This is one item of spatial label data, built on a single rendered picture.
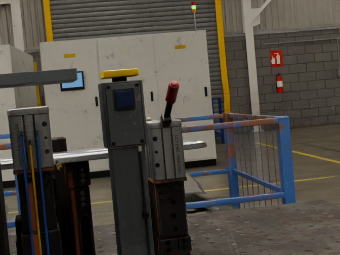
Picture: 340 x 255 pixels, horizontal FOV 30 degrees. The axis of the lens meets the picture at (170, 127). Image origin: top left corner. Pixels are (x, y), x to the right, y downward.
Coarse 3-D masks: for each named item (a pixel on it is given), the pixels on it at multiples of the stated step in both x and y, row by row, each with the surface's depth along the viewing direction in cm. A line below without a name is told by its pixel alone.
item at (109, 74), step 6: (102, 72) 108; (108, 72) 106; (114, 72) 106; (120, 72) 107; (126, 72) 107; (132, 72) 107; (138, 72) 107; (102, 78) 110; (108, 78) 111; (114, 78) 109; (120, 78) 108; (126, 78) 110
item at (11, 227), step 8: (0, 136) 419; (8, 136) 419; (0, 144) 305; (8, 144) 306; (16, 176) 306; (16, 184) 307; (8, 192) 421; (16, 192) 307; (8, 208) 382; (8, 224) 307; (8, 232) 342
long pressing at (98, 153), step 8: (184, 144) 137; (192, 144) 138; (200, 144) 139; (56, 152) 147; (64, 152) 145; (72, 152) 143; (80, 152) 141; (88, 152) 139; (96, 152) 134; (104, 152) 134; (8, 160) 137; (64, 160) 132; (72, 160) 132; (80, 160) 133; (8, 168) 130
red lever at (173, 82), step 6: (168, 84) 114; (174, 84) 113; (168, 90) 114; (174, 90) 114; (168, 96) 116; (174, 96) 115; (168, 102) 117; (174, 102) 117; (168, 108) 120; (162, 114) 123; (168, 114) 122; (162, 120) 123; (168, 120) 123; (162, 126) 124
